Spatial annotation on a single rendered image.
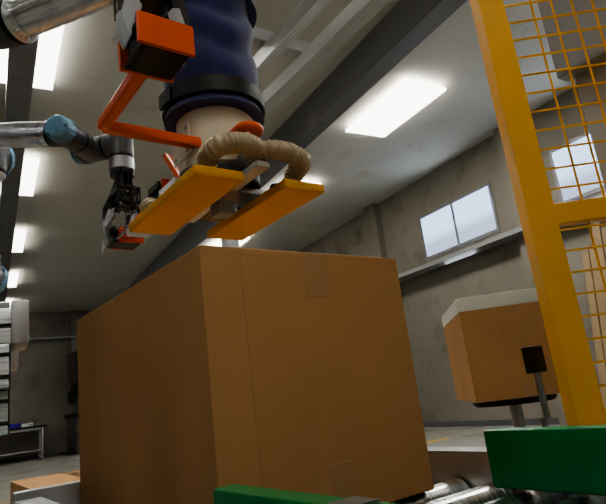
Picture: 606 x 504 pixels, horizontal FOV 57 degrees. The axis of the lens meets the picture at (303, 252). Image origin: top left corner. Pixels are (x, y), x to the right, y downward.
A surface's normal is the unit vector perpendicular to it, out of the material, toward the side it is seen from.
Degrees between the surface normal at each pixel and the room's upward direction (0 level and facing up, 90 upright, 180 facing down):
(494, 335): 90
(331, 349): 90
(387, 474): 90
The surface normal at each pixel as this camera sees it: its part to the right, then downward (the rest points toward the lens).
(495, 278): -0.87, -0.01
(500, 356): -0.15, -0.23
